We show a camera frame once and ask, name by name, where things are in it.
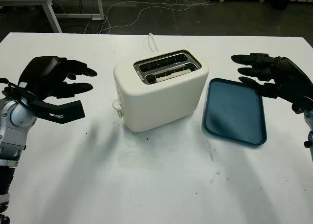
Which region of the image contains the black floor cable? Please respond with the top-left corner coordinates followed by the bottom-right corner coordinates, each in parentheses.
top-left (61, 0), bottom-right (91, 33)

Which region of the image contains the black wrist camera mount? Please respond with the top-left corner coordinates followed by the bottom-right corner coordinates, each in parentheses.
top-left (23, 91), bottom-right (86, 125)
top-left (291, 100), bottom-right (309, 114)

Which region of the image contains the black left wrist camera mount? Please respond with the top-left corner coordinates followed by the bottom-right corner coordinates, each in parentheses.
top-left (23, 91), bottom-right (86, 125)

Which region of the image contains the blue plastic tray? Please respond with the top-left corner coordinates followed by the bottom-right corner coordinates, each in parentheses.
top-left (201, 77), bottom-right (268, 149)

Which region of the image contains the white two-slot toaster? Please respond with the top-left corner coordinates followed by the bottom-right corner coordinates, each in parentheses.
top-left (113, 49), bottom-right (210, 133)

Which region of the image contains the white floor cable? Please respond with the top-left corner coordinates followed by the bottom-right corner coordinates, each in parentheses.
top-left (100, 0), bottom-right (217, 34)

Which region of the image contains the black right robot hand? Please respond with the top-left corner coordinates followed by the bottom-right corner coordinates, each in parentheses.
top-left (231, 52), bottom-right (313, 105)

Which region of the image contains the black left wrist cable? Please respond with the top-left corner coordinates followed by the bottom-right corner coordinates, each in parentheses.
top-left (0, 77), bottom-right (32, 107)

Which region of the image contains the white bread slice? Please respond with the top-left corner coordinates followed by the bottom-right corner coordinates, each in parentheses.
top-left (153, 71), bottom-right (190, 83)

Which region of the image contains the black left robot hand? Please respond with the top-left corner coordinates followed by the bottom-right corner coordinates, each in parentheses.
top-left (18, 56), bottom-right (98, 100)

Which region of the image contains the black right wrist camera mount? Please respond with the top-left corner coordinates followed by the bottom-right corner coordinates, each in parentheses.
top-left (291, 100), bottom-right (309, 114)

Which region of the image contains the black waste bin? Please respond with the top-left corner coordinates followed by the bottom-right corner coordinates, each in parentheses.
top-left (271, 0), bottom-right (298, 11)

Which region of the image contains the white toaster power cord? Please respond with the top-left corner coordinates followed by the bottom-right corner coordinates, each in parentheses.
top-left (148, 33), bottom-right (159, 52)

